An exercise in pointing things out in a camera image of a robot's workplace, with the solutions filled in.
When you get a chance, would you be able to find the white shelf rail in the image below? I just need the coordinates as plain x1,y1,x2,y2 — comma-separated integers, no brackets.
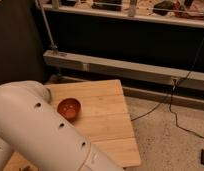
37,0,204,29

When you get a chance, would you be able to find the black cable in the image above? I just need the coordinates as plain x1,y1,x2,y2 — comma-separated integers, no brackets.
130,29,204,141

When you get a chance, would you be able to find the red bowl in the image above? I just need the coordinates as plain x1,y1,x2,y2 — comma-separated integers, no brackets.
57,98,81,121

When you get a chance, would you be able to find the wooden table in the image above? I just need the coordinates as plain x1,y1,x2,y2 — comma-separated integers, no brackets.
3,79,142,171

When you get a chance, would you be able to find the metal pole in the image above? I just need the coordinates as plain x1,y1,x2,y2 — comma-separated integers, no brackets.
36,0,58,53

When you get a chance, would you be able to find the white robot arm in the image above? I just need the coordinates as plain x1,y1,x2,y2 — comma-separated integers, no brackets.
0,81,124,171

